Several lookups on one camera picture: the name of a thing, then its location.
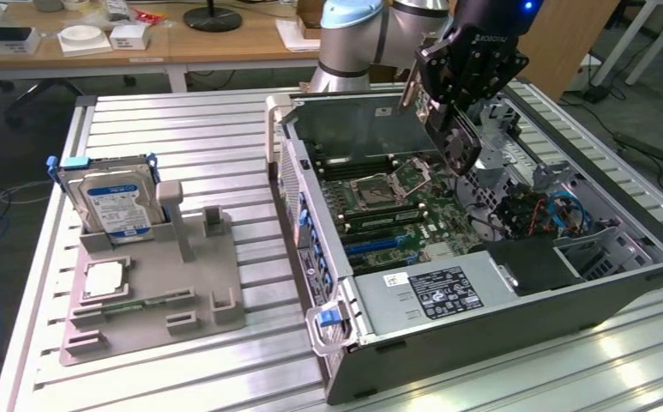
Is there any dark installed RAM stick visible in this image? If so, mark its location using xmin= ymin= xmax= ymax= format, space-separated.
xmin=344 ymin=213 xmax=426 ymax=235

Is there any blue disk wire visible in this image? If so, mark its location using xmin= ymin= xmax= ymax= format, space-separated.
xmin=545 ymin=191 xmax=594 ymax=236

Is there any CPU socket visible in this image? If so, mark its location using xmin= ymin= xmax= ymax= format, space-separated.
xmin=350 ymin=173 xmax=408 ymax=212

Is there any green RAM stick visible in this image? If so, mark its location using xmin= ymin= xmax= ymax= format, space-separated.
xmin=101 ymin=295 xmax=181 ymax=315

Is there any blue expansion slot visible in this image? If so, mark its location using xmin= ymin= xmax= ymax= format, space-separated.
xmin=344 ymin=236 xmax=400 ymax=255

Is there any white labelled cardboard box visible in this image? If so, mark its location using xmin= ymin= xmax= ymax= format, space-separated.
xmin=109 ymin=23 xmax=152 ymax=51

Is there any silver hard disk drive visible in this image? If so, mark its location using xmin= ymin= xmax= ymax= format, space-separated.
xmin=58 ymin=165 xmax=156 ymax=246

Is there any black lamp base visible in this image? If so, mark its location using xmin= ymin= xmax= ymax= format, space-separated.
xmin=182 ymin=0 xmax=245 ymax=33

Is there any white square stand with ring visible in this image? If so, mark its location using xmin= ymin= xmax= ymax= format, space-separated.
xmin=56 ymin=24 xmax=113 ymax=58

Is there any grey printed packet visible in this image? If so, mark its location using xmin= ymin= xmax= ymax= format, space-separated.
xmin=104 ymin=0 xmax=133 ymax=21

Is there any wooden cabinet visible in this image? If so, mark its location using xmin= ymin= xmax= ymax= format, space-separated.
xmin=466 ymin=0 xmax=621 ymax=100

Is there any grey metal disk bay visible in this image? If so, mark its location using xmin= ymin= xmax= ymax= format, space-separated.
xmin=552 ymin=216 xmax=656 ymax=282

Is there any black power adapter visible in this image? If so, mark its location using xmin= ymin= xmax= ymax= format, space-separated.
xmin=578 ymin=85 xmax=610 ymax=105

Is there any metal socket cover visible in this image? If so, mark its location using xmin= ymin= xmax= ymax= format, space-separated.
xmin=390 ymin=156 xmax=432 ymax=191

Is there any silver CPU chip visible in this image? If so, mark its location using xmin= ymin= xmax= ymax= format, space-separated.
xmin=82 ymin=262 xmax=126 ymax=298

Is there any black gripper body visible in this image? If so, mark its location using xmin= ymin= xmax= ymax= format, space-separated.
xmin=448 ymin=0 xmax=538 ymax=57

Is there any white paper stack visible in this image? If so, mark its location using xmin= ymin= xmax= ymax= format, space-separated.
xmin=274 ymin=19 xmax=324 ymax=52

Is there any grey parts rack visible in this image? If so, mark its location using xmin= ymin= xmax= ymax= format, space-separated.
xmin=58 ymin=179 xmax=246 ymax=368

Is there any white box with black device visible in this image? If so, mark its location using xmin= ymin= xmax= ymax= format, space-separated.
xmin=0 ymin=27 xmax=42 ymax=56

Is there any grey power supply unit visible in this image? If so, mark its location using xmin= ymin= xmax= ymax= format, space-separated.
xmin=352 ymin=251 xmax=521 ymax=336

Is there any black open PC case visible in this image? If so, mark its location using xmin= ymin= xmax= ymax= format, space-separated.
xmin=264 ymin=83 xmax=663 ymax=405

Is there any red disk wire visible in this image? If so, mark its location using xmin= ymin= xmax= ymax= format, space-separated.
xmin=528 ymin=193 xmax=545 ymax=236

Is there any blue disk caddy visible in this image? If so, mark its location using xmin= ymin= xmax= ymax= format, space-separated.
xmin=45 ymin=148 xmax=161 ymax=227

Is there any white desk frame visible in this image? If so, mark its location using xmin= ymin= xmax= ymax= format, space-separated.
xmin=590 ymin=0 xmax=663 ymax=118

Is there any silver chipset heatsink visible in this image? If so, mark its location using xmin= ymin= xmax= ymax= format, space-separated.
xmin=421 ymin=243 xmax=458 ymax=261

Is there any black graphics card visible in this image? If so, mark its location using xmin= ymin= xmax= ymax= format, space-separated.
xmin=397 ymin=68 xmax=484 ymax=177

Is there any brown cardboard box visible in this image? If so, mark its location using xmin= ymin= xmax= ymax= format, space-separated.
xmin=294 ymin=0 xmax=326 ymax=27

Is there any green motherboard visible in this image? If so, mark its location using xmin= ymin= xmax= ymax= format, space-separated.
xmin=305 ymin=141 xmax=484 ymax=276

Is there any perforated metal drive cage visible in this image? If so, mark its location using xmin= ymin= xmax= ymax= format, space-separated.
xmin=456 ymin=96 xmax=538 ymax=207

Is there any wooden desk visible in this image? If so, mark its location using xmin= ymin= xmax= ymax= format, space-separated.
xmin=0 ymin=0 xmax=484 ymax=82

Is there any white floor cable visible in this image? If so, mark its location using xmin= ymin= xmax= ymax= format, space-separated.
xmin=0 ymin=179 xmax=52 ymax=205

